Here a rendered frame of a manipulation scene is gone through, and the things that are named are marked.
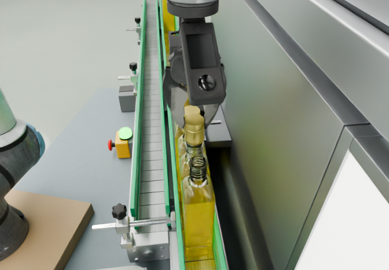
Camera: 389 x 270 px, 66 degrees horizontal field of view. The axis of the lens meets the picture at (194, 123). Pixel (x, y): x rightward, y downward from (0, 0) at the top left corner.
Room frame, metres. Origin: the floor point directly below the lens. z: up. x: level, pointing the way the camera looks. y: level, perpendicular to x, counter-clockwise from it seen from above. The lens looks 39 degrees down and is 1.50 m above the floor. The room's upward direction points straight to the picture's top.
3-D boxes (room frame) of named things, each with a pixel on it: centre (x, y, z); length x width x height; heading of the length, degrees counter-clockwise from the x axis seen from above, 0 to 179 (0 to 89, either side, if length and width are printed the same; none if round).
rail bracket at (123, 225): (0.35, 0.12, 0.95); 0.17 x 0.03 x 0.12; 97
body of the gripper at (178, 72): (0.43, 0.00, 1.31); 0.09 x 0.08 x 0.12; 6
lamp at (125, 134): (0.77, 0.24, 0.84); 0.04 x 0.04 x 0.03
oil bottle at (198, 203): (0.34, -0.01, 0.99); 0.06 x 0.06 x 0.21; 7
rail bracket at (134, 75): (0.94, 0.24, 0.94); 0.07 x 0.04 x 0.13; 97
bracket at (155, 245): (0.35, 0.10, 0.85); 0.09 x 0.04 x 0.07; 97
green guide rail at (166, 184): (1.25, 0.16, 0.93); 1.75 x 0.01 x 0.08; 7
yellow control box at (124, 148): (0.77, 0.24, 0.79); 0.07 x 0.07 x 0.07; 7
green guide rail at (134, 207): (1.25, 0.23, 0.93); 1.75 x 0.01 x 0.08; 7
